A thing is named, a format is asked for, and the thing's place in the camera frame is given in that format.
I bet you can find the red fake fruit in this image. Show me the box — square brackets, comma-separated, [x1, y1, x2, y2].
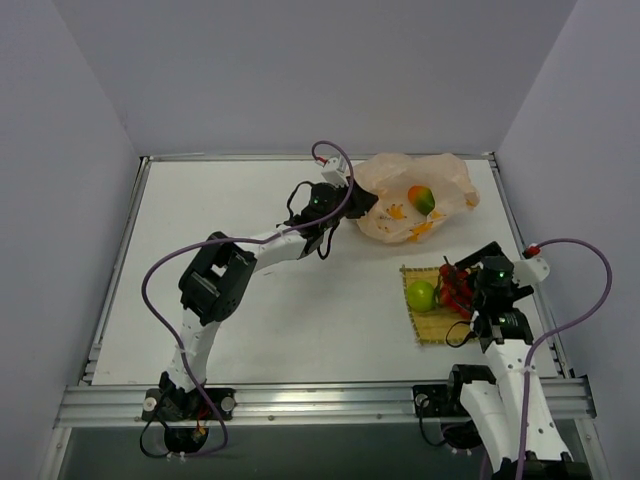
[435, 257, 473, 320]

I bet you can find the translucent plastic bag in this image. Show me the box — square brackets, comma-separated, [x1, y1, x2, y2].
[354, 153, 480, 244]

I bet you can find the green fake pear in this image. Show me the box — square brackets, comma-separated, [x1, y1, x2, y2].
[406, 280, 435, 313]

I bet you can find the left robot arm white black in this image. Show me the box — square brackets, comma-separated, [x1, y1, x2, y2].
[159, 182, 378, 419]

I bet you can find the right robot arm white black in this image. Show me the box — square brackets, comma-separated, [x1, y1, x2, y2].
[443, 242, 591, 479]

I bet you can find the orange fake fruit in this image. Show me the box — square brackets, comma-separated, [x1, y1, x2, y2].
[407, 185, 436, 216]

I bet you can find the yellow woven bamboo mat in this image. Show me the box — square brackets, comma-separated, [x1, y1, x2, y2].
[400, 265, 475, 347]

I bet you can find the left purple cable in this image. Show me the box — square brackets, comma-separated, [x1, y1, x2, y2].
[140, 139, 356, 457]

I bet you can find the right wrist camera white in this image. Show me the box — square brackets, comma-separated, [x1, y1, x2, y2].
[513, 244, 550, 287]

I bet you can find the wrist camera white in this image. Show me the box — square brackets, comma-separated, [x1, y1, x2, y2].
[316, 156, 348, 187]
[513, 244, 550, 287]

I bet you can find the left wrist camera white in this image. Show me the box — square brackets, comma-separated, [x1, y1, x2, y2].
[316, 156, 348, 187]

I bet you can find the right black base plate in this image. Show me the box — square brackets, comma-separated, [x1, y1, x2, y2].
[412, 383, 467, 418]

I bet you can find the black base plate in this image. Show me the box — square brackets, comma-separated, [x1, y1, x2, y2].
[412, 383, 467, 418]
[141, 387, 236, 422]

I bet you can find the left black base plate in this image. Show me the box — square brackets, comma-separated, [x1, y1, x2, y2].
[141, 387, 236, 422]

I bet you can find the aluminium front rail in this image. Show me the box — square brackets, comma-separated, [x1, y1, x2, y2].
[54, 377, 596, 427]

